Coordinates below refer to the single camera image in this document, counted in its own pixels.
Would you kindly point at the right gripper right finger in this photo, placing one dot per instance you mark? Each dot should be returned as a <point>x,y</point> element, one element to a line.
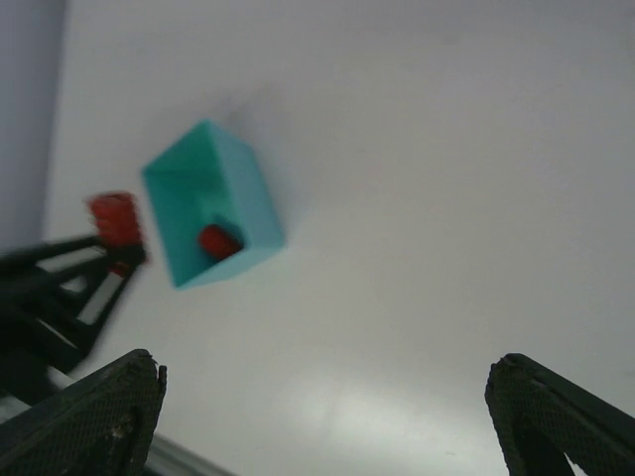
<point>546,424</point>

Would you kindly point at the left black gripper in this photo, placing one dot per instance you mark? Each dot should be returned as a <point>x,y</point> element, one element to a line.
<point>42,325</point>

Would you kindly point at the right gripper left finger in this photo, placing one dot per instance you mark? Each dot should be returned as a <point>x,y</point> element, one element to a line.
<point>103,424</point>

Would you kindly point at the red spring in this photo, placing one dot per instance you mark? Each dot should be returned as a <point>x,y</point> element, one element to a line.
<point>218,243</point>
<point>118,229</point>

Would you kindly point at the teal plastic bin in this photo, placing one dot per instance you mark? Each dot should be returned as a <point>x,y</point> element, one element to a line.
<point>208,176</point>

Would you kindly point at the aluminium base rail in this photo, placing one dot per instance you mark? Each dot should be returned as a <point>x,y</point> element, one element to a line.
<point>164,458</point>

